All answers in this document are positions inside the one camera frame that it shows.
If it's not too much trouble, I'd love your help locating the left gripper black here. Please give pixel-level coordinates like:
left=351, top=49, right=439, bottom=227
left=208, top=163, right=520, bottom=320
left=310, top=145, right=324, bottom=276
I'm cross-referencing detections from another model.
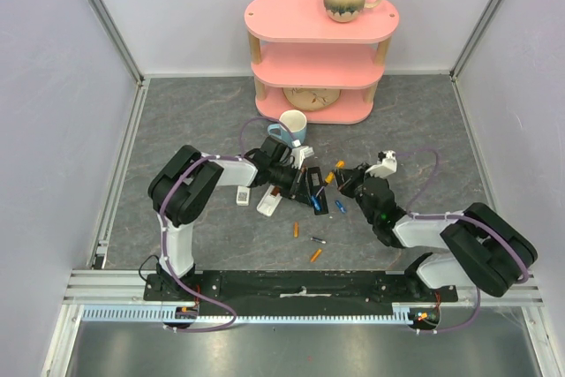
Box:
left=267, top=163, right=313, bottom=207

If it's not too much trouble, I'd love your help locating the blue battery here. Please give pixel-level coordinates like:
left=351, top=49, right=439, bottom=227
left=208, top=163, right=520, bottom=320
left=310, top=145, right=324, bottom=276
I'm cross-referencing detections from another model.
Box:
left=311, top=195, right=322, bottom=212
left=335, top=200, right=347, bottom=214

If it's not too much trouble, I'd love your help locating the orange handled screwdriver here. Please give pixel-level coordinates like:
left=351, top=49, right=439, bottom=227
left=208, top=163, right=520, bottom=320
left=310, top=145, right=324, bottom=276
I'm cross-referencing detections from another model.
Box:
left=315, top=161, right=345, bottom=197

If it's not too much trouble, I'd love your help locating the black remote control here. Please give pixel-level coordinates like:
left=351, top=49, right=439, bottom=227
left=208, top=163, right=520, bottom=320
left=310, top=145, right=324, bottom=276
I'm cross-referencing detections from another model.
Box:
left=306, top=167, right=328, bottom=215

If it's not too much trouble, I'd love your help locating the wide white remote control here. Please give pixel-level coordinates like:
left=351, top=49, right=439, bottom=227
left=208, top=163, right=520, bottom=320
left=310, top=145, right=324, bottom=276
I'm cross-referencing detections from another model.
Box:
left=256, top=185, right=283, bottom=217

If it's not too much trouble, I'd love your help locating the dark battery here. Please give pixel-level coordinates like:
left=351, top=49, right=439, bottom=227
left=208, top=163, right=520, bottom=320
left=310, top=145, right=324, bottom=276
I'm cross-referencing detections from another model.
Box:
left=310, top=237, right=327, bottom=245

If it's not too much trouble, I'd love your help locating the slim white remote control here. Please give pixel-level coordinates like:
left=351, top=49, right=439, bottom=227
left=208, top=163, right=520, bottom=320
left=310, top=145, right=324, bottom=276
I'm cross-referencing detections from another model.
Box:
left=236, top=186, right=251, bottom=207

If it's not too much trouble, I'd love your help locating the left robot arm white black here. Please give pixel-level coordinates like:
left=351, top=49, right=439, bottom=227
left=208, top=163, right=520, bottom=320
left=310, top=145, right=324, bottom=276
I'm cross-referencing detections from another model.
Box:
left=147, top=136, right=313, bottom=300

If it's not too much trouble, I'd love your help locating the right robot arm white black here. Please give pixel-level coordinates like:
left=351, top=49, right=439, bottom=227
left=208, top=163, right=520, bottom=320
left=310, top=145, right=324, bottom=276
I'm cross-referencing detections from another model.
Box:
left=335, top=163, right=539, bottom=301

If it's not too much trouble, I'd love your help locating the light blue mug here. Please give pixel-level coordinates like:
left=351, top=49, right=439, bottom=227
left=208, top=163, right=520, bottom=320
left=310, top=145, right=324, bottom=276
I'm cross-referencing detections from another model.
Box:
left=267, top=109, right=308, bottom=147

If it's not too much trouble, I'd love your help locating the beige patterned plate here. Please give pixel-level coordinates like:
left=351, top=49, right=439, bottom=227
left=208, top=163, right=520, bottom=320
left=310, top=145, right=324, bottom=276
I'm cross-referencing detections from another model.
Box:
left=282, top=87, right=341, bottom=111

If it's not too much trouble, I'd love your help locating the pink three tier shelf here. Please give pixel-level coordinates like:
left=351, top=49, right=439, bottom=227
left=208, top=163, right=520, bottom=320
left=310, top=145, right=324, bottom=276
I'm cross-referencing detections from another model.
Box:
left=244, top=0, right=400, bottom=124

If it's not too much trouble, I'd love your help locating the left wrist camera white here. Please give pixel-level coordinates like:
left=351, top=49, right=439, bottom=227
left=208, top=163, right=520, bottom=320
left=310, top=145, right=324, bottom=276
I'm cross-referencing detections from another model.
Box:
left=290, top=139, right=314, bottom=170

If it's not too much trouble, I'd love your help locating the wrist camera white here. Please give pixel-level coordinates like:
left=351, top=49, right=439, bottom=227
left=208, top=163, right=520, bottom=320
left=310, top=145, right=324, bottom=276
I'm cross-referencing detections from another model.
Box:
left=365, top=150, right=397, bottom=178
left=290, top=139, right=314, bottom=170

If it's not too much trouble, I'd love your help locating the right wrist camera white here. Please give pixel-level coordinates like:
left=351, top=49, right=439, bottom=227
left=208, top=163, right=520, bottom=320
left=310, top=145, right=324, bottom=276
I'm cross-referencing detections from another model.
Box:
left=365, top=150, right=397, bottom=178

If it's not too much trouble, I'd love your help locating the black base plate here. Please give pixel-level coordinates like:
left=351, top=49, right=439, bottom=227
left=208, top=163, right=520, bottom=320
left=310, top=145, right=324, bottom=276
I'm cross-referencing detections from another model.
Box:
left=143, top=268, right=459, bottom=317

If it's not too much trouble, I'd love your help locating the light blue cable duct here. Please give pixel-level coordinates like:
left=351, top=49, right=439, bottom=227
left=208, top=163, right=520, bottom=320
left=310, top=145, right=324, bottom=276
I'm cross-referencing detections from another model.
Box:
left=81, top=305, right=432, bottom=325

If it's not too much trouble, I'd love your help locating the right aluminium frame post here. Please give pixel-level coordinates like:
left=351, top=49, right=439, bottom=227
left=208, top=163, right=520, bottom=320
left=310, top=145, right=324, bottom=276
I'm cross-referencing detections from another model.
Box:
left=449, top=0, right=504, bottom=81

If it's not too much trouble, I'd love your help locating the aluminium frame post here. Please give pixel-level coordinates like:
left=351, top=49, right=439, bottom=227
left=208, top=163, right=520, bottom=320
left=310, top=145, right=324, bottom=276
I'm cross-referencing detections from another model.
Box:
left=449, top=0, right=504, bottom=81
left=87, top=0, right=145, bottom=85

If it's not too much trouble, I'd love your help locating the left aluminium frame post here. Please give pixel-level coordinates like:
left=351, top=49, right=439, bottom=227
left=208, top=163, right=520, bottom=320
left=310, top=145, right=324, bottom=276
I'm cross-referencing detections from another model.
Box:
left=87, top=0, right=145, bottom=85

